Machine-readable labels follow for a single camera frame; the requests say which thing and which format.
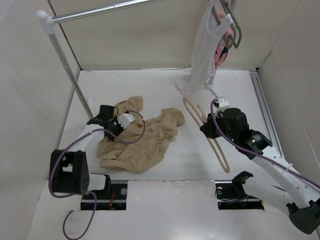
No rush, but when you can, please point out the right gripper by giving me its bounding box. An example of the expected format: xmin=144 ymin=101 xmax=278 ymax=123
xmin=200 ymin=110 xmax=237 ymax=142

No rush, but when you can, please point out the wooden clothes hanger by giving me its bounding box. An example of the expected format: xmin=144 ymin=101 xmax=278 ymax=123
xmin=182 ymin=96 xmax=231 ymax=174

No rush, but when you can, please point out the beige t shirt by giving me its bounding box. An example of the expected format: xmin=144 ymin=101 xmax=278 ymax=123
xmin=96 ymin=96 xmax=185 ymax=174

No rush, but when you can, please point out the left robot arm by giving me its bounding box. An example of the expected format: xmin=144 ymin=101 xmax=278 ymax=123
xmin=48 ymin=105 xmax=125 ymax=199

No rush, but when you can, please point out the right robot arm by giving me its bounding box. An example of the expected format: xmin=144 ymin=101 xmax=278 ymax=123
xmin=200 ymin=108 xmax=320 ymax=235

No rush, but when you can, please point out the grey clothes hanger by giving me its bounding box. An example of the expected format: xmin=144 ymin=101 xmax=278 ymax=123
xmin=220 ymin=0 xmax=242 ymax=50

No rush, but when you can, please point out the pink patterned garment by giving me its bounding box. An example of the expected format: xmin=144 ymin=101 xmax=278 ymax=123
xmin=212 ymin=7 xmax=233 ymax=70

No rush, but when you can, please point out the white tank top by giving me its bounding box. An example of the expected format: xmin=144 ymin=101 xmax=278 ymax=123
xmin=170 ymin=0 xmax=234 ymax=97

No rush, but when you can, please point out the white clothes rack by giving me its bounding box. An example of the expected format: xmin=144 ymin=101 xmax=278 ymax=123
xmin=36 ymin=0 xmax=241 ymax=121

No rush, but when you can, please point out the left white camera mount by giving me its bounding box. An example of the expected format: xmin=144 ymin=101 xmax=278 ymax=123
xmin=117 ymin=113 xmax=135 ymax=129

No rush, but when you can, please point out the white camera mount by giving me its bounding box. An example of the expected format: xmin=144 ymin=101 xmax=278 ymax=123
xmin=117 ymin=113 xmax=135 ymax=129
xmin=214 ymin=97 xmax=230 ymax=111

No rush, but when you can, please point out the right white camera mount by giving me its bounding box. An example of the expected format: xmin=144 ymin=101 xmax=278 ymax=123
xmin=214 ymin=97 xmax=230 ymax=111

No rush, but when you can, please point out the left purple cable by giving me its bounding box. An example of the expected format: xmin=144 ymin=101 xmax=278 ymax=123
xmin=48 ymin=109 xmax=147 ymax=240

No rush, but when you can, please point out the aluminium rail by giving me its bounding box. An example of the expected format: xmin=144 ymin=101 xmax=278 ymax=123
xmin=249 ymin=70 xmax=284 ymax=156

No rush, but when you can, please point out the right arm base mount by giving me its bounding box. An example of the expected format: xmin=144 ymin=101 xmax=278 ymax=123
xmin=214 ymin=180 xmax=265 ymax=211

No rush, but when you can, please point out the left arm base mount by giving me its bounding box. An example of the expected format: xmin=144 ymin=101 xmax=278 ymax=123
xmin=93 ymin=180 xmax=128 ymax=211

